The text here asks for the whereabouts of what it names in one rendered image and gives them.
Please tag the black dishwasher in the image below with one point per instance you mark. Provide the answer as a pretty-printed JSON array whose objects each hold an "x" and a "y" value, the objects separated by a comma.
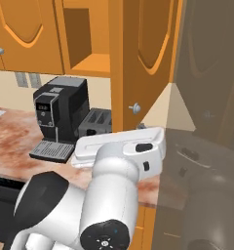
[{"x": 3, "y": 201}]

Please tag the grey wall socket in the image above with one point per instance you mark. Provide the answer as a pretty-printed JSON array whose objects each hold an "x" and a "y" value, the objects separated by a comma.
[
  {"x": 34, "y": 80},
  {"x": 21, "y": 79}
]

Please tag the orange base cabinet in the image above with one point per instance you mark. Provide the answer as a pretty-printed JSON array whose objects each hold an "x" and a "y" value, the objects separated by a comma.
[{"x": 145, "y": 228}]

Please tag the grey toaster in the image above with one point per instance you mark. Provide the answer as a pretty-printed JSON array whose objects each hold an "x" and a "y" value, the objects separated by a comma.
[{"x": 96, "y": 122}]

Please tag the black coffee machine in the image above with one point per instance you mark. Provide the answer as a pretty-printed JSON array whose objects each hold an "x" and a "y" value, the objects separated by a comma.
[{"x": 65, "y": 107}]

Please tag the open orange cabinet door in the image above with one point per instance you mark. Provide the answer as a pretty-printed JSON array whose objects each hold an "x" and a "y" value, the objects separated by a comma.
[{"x": 145, "y": 49}]

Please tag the grey round door knob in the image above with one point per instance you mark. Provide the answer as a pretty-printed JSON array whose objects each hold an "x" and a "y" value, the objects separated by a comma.
[
  {"x": 135, "y": 108},
  {"x": 1, "y": 51}
]

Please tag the steel fridge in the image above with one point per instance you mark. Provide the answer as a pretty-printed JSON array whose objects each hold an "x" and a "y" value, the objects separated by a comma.
[{"x": 206, "y": 146}]

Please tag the orange wall cabinet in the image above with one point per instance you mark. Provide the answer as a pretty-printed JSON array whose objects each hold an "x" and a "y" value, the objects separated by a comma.
[{"x": 89, "y": 39}]

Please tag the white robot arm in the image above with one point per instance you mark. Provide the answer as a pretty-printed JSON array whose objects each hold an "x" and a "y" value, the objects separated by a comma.
[{"x": 109, "y": 195}]

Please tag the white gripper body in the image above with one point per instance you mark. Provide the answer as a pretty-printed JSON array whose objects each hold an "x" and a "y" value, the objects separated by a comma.
[{"x": 89, "y": 146}]

